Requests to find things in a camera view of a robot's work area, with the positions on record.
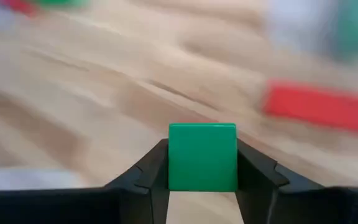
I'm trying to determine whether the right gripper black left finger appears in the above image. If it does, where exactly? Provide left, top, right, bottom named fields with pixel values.
left=104, top=138, right=170, bottom=224

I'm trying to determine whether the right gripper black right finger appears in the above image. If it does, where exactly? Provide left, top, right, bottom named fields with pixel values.
left=236, top=138, right=326, bottom=224

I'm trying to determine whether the red block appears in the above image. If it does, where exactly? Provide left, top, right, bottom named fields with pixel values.
left=262, top=78, right=358, bottom=137
left=0, top=0, right=40, bottom=17

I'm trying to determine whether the clear plastic bin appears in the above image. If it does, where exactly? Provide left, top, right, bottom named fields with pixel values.
left=264, top=0, right=358, bottom=68

